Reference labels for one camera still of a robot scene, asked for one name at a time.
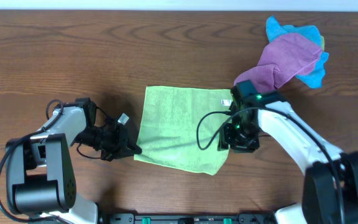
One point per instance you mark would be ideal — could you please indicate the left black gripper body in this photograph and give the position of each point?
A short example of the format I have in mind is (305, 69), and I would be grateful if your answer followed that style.
(120, 141)

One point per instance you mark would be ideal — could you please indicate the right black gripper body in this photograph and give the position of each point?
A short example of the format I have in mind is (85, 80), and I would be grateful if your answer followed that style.
(241, 137)

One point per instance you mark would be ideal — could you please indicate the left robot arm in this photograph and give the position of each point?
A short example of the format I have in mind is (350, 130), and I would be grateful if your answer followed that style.
(40, 180)

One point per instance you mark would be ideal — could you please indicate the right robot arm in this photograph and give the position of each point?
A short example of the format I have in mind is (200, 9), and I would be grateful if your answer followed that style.
(330, 189)

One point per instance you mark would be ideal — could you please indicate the purple microfiber cloth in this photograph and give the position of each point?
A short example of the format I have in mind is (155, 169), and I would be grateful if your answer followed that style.
(285, 57)

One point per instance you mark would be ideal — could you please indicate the blue microfiber cloth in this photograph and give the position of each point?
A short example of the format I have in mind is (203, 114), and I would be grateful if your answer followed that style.
(315, 78)

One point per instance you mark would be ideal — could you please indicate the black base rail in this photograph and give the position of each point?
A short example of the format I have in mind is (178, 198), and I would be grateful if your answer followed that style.
(242, 218)

